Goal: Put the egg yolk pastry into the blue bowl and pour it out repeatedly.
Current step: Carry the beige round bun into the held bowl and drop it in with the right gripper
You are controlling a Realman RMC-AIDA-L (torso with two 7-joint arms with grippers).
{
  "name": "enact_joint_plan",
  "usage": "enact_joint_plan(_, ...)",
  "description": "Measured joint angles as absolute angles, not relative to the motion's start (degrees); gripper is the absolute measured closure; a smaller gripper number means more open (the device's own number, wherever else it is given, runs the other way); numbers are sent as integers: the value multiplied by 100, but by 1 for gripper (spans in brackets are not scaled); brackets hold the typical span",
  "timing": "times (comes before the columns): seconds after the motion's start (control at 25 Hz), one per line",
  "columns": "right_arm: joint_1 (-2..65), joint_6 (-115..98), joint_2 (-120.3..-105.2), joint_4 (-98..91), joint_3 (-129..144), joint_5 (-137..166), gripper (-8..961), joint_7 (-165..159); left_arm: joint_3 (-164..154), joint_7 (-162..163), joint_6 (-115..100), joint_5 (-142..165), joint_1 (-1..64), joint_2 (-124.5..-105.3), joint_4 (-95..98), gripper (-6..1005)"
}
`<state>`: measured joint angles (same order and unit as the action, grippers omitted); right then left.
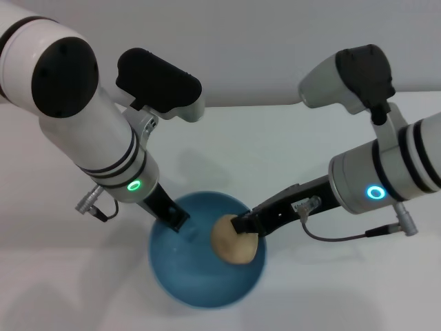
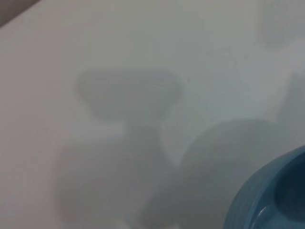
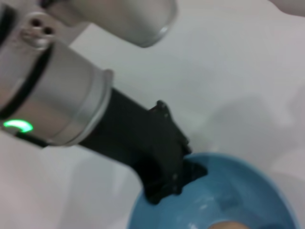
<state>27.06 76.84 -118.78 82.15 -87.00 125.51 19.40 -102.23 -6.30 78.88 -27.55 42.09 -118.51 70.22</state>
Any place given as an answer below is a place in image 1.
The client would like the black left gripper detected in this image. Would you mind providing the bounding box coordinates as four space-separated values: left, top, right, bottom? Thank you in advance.
139 181 191 232

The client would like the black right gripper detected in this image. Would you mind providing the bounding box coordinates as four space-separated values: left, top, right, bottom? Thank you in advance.
229 174 342 239

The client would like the beige egg yolk pastry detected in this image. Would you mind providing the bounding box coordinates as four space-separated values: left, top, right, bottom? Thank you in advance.
210 214 260 266

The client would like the blue ceramic bowl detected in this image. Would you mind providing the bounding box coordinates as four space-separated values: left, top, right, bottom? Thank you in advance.
147 190 269 309

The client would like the left arm cable with plug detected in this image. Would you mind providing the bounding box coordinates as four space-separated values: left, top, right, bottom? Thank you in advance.
74 185 120 222

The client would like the arm cable with plug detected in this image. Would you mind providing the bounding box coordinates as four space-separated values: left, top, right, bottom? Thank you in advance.
74 185 120 222
297 195 418 241

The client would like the black grey left wrist camera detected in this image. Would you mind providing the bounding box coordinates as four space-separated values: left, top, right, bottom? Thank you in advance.
114 47 207 142

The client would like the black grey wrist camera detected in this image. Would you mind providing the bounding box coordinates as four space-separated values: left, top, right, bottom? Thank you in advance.
114 47 207 142
297 43 408 151

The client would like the right arm cable with plug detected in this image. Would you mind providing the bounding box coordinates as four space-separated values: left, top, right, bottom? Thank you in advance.
297 195 418 241

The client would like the black grey right wrist camera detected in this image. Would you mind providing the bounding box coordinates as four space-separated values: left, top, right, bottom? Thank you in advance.
297 43 408 151

